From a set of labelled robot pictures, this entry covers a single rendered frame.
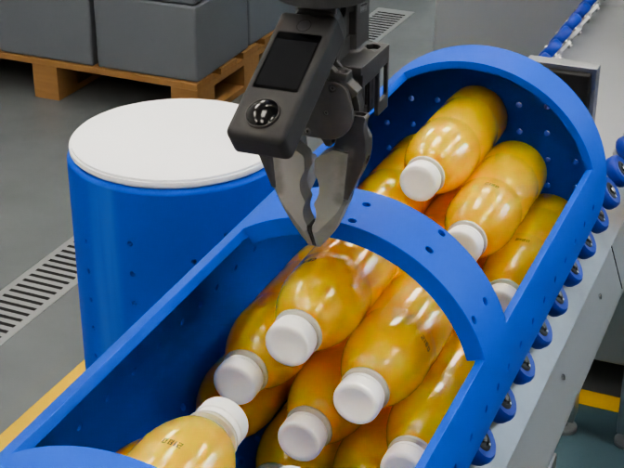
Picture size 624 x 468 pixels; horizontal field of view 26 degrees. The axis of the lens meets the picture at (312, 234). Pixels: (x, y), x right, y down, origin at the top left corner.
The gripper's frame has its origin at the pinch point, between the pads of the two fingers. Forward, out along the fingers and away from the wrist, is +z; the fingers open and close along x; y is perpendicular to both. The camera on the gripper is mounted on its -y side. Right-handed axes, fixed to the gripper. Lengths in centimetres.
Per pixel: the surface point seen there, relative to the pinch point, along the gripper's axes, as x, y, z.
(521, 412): -11.6, 28.1, 31.5
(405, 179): 1.9, 28.6, 7.7
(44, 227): 166, 200, 124
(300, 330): -0.5, -3.6, 6.6
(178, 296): 7.5, -8.4, 2.8
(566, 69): -1, 89, 16
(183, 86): 165, 285, 111
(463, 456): -14.3, -3.8, 14.7
